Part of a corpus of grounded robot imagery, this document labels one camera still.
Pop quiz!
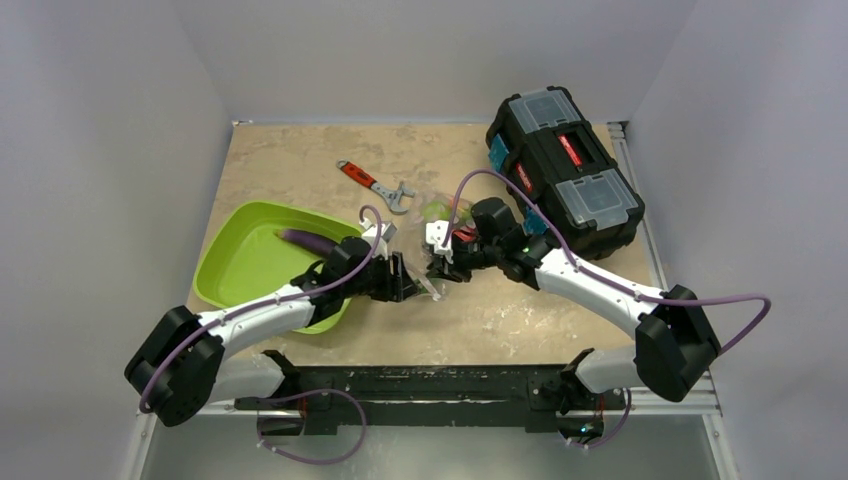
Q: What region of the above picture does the red fake fruit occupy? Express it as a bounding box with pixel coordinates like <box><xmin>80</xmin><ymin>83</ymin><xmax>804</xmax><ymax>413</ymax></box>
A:
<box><xmin>452</xmin><ymin>227</ymin><xmax>478</xmax><ymax>243</ymax></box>

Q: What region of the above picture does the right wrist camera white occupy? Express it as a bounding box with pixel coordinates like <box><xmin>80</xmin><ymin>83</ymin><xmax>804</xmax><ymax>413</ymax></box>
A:
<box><xmin>424</xmin><ymin>221</ymin><xmax>453</xmax><ymax>263</ymax></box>

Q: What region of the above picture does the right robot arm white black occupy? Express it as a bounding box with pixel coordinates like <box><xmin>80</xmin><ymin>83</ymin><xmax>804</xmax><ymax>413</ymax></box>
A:
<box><xmin>424</xmin><ymin>197</ymin><xmax>721</xmax><ymax>407</ymax></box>

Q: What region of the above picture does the black mounting base rail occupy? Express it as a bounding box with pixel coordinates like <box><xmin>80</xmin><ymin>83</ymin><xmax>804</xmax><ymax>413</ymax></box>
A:
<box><xmin>235</xmin><ymin>364</ymin><xmax>626</xmax><ymax>440</ymax></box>

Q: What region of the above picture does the purple fake eggplant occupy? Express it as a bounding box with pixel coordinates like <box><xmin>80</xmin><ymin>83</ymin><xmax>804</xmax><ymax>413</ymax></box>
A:
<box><xmin>276</xmin><ymin>228</ymin><xmax>338</xmax><ymax>258</ymax></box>

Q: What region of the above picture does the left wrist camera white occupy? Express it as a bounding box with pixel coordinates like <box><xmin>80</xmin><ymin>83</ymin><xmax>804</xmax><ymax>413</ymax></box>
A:
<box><xmin>360</xmin><ymin>219</ymin><xmax>397</xmax><ymax>256</ymax></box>

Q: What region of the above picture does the clear zip top bag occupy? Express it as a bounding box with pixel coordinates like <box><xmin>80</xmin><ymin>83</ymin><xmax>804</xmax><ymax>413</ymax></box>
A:
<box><xmin>389</xmin><ymin>190</ymin><xmax>477</xmax><ymax>301</ymax></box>

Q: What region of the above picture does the green plastic tray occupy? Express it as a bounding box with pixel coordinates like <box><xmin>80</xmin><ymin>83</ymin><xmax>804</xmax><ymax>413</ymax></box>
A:
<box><xmin>193</xmin><ymin>201</ymin><xmax>360</xmax><ymax>308</ymax></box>

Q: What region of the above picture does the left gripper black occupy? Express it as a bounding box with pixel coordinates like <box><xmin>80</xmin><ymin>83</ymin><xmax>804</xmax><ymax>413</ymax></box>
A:
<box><xmin>341</xmin><ymin>249</ymin><xmax>418</xmax><ymax>302</ymax></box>

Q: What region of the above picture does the red handled adjustable wrench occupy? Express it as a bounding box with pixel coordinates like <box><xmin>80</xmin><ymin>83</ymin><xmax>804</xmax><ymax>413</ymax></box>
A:
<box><xmin>336</xmin><ymin>159</ymin><xmax>416</xmax><ymax>215</ymax></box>

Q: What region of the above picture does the black plastic toolbox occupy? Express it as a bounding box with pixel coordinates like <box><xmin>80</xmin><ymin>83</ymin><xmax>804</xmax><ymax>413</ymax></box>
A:
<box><xmin>485</xmin><ymin>86</ymin><xmax>645</xmax><ymax>260</ymax></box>

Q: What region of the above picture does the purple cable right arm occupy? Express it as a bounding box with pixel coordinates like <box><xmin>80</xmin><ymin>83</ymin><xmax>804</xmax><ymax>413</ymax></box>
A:
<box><xmin>443</xmin><ymin>168</ymin><xmax>773</xmax><ymax>359</ymax></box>

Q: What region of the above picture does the purple cable at base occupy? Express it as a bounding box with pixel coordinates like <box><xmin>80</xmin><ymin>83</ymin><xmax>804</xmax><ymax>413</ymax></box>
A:
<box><xmin>255</xmin><ymin>390</ymin><xmax>367</xmax><ymax>467</ymax></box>

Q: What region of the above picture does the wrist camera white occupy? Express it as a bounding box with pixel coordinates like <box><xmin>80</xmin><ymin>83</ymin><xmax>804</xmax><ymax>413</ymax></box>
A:
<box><xmin>424</xmin><ymin>221</ymin><xmax>453</xmax><ymax>263</ymax></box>
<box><xmin>360</xmin><ymin>219</ymin><xmax>397</xmax><ymax>256</ymax></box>

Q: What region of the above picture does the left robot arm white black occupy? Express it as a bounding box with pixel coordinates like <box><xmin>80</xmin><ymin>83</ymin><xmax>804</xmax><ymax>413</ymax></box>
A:
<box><xmin>124</xmin><ymin>237</ymin><xmax>421</xmax><ymax>426</ymax></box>

